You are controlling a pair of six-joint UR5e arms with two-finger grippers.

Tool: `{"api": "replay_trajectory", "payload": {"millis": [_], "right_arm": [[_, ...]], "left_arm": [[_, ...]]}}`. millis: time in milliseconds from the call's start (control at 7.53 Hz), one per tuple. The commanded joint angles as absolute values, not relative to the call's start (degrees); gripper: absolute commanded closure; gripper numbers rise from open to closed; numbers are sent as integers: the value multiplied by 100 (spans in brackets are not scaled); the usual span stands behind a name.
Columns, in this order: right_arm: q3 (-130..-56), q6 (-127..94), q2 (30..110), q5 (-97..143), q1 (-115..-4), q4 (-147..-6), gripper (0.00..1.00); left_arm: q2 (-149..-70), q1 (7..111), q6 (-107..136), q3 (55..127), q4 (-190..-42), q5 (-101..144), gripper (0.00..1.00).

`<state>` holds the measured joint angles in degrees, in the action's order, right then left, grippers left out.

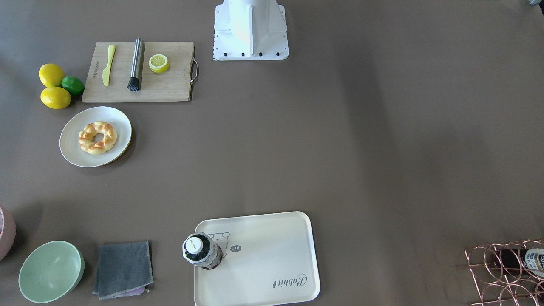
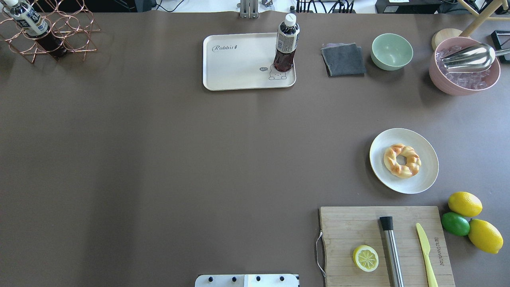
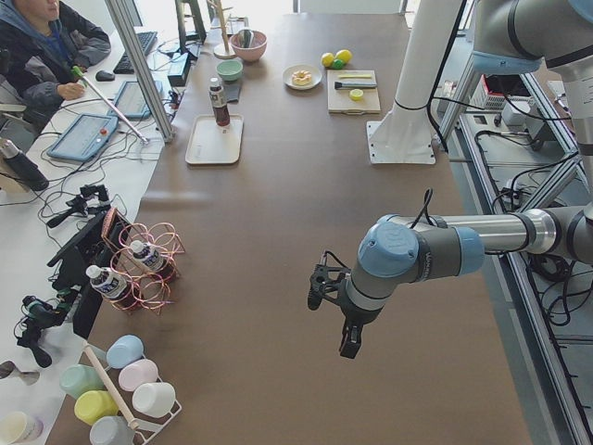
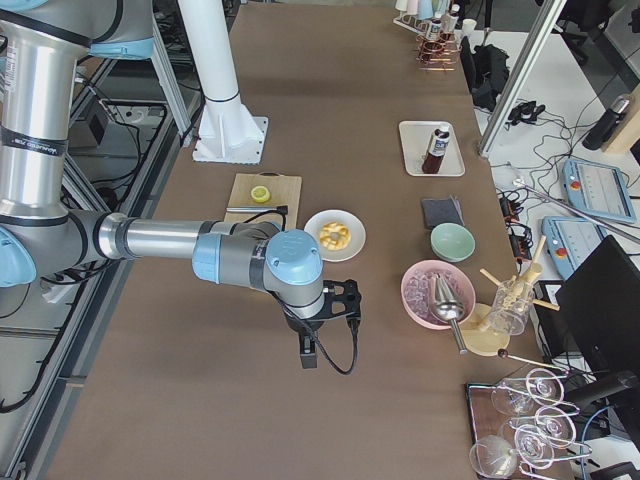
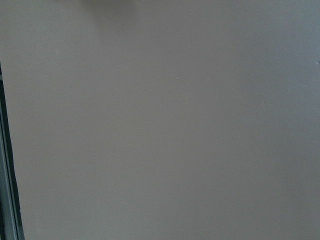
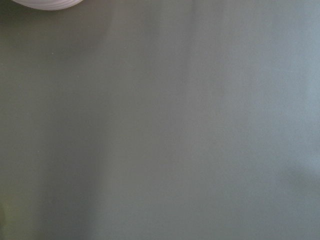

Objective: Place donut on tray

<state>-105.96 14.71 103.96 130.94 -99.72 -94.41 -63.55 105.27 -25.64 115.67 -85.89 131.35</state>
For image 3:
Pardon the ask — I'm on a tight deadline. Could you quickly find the pink cup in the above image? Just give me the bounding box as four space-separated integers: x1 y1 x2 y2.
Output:
119 359 158 391

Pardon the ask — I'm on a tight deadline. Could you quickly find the white cup rack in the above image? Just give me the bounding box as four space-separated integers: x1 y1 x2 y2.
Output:
82 340 183 444

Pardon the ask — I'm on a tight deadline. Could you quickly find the dark grey cloth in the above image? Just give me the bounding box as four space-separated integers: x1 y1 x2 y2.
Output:
223 81 242 103

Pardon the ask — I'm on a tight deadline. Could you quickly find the blue teach pendant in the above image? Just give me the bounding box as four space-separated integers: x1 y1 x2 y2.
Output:
112 81 151 121
47 113 119 162

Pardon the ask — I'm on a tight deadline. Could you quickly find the black handled knife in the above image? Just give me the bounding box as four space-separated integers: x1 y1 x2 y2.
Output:
334 81 377 90

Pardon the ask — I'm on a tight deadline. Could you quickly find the black power box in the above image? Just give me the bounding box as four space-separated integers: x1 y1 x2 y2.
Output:
167 53 191 87

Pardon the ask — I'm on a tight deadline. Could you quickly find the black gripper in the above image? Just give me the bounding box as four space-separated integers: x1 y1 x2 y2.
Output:
339 307 381 359

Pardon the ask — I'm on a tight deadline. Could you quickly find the seated person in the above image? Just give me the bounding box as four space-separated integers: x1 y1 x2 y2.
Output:
1 1 111 110

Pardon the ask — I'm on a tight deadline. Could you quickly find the water bottle rear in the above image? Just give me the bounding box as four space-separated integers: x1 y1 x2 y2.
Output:
130 239 168 273

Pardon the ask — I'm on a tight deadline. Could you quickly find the yellow lemon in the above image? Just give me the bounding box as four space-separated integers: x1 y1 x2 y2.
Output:
321 52 335 68
335 49 353 64

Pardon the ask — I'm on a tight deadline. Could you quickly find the water bottle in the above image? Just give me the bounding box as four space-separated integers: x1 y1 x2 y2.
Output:
130 239 168 273
85 265 130 300

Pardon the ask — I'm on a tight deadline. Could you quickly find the blue cup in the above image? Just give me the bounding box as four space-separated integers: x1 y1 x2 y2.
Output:
107 335 144 369

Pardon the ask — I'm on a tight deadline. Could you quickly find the aluminium frame post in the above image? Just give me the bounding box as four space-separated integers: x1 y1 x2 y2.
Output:
105 0 174 143

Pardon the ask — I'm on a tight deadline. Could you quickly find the copper wire bottle rack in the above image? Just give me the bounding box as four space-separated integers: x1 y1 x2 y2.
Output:
101 209 185 314

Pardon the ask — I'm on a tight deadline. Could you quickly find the pink bowl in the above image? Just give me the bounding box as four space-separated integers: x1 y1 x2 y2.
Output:
230 29 268 62

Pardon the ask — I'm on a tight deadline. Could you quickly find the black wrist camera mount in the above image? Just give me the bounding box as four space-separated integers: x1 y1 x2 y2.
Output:
307 250 351 311

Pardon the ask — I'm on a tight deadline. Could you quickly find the blue teach pendant near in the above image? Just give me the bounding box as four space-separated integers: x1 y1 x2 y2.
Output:
47 113 119 162

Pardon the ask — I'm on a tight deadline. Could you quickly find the black thermos bottle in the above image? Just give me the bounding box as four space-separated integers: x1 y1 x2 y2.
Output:
1 138 49 191

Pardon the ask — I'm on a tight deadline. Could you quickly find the black tablet stand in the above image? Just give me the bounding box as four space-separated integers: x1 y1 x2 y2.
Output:
47 211 112 339

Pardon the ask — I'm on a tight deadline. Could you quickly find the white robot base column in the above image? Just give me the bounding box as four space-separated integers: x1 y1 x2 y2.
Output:
367 1 465 164

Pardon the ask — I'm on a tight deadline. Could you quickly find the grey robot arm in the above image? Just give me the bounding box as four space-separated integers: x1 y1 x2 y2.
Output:
337 1 592 359
338 207 592 359

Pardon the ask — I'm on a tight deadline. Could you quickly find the blue teach pendant far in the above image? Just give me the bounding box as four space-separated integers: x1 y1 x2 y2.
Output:
112 81 151 121

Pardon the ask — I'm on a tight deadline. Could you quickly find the wooden cutting board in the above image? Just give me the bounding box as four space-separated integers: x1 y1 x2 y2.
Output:
326 70 381 114

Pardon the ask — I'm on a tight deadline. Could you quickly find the green lime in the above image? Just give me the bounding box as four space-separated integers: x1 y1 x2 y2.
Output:
331 58 346 70

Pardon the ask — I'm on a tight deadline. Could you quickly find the black keyboard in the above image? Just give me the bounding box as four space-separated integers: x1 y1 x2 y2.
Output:
112 30 159 75

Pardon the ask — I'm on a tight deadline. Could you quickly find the water bottle front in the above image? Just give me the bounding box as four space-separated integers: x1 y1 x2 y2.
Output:
85 265 130 300

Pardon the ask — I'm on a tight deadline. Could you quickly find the black camera gimbal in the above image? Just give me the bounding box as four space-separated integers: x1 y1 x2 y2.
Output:
46 184 111 228

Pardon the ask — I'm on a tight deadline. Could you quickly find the mint green cup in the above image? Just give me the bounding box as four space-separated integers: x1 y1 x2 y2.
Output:
59 364 104 400

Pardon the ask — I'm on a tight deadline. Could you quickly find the white cup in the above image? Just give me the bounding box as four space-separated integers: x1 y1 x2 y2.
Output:
132 382 176 418

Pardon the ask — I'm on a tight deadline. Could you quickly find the green bowl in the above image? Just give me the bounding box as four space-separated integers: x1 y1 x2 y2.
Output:
216 59 244 82

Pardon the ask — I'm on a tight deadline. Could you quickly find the white round plate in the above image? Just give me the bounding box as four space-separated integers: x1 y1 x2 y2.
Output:
283 64 322 90

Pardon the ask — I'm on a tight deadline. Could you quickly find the wooden mug tree stand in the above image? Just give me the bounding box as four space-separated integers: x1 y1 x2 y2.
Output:
207 0 236 60

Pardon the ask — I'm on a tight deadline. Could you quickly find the brown drink bottle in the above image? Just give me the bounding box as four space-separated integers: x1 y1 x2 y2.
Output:
208 77 231 127

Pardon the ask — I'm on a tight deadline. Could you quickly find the yellow stick on board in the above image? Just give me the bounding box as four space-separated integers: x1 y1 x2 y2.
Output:
337 72 372 79

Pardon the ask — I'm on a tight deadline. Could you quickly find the black computer mouse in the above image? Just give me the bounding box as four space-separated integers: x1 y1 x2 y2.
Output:
95 70 115 82

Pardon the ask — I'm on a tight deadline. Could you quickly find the halved lemon slice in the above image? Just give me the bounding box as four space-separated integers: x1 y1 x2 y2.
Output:
348 89 364 101

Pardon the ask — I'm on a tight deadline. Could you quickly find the cream cup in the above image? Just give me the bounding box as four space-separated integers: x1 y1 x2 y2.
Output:
1 411 44 444

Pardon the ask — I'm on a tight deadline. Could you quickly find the cream rectangular tray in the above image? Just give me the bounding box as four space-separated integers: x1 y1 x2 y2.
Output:
185 114 244 165

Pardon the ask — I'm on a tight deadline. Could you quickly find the yellow cup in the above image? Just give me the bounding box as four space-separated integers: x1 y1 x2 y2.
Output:
74 390 119 426

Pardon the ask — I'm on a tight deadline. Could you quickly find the grey cup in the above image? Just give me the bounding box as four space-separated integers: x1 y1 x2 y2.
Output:
89 416 134 445

